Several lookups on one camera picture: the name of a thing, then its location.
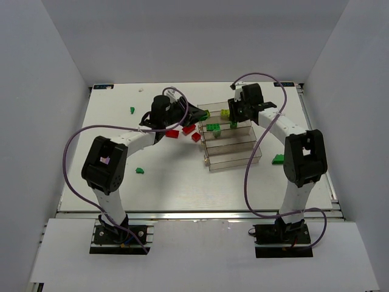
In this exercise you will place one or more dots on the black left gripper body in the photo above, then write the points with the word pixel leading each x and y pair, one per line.
pixel 185 109

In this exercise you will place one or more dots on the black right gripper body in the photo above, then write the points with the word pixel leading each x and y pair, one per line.
pixel 239 112

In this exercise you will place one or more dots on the green eight-stud lego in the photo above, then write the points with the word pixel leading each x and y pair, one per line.
pixel 213 127

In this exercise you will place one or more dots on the green lego with slope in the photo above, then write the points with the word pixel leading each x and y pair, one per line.
pixel 278 159

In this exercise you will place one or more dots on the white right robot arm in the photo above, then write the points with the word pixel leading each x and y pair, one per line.
pixel 304 150

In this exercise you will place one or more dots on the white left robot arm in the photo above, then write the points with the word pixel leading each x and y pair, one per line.
pixel 104 167

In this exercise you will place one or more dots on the red long lego brick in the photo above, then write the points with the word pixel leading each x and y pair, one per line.
pixel 187 130

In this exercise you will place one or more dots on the clear bin farthest back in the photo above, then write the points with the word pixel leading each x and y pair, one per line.
pixel 214 108

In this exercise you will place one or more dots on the clear bin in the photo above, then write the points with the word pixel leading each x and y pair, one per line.
pixel 242 128
pixel 227 155
pixel 231 141
pixel 214 108

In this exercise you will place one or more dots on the red lego brick left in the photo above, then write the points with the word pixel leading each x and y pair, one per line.
pixel 174 134

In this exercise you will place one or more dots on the red small square lego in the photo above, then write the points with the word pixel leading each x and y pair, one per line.
pixel 196 137

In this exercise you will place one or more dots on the lime green long lego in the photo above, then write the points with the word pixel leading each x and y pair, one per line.
pixel 225 114

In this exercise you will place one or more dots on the blue label sticker right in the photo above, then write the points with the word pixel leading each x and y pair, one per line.
pixel 284 84

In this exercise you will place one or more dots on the blue label sticker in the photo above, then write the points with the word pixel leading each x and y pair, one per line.
pixel 103 86
pixel 284 84

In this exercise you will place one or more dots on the clear bin nearest front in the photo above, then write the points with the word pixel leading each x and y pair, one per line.
pixel 227 155

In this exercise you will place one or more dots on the blue label sticker left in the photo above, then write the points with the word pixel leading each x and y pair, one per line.
pixel 103 86

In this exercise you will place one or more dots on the purple lego piece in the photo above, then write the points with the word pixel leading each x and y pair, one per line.
pixel 105 160

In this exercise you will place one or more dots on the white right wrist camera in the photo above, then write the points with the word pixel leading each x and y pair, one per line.
pixel 238 93

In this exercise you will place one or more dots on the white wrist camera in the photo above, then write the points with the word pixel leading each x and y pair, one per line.
pixel 170 93
pixel 238 93

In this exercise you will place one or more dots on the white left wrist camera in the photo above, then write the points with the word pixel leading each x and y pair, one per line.
pixel 170 93

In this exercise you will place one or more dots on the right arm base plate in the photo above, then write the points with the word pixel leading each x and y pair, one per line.
pixel 269 244

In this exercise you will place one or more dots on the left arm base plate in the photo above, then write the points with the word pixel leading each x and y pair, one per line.
pixel 106 243

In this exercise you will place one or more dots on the aluminium table edge rail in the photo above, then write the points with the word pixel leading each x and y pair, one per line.
pixel 165 215

